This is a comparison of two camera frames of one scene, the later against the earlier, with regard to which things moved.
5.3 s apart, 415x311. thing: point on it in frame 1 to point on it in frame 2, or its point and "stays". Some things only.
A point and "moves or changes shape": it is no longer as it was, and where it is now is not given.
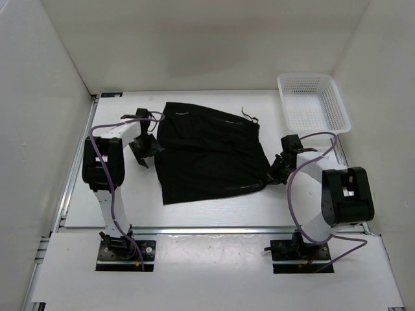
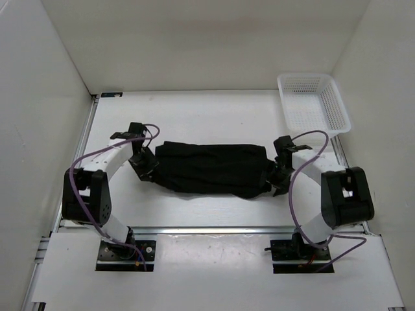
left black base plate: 106,261 stays
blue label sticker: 111,94 stays
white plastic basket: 312,103 stays
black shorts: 205,153 moves or changes shape
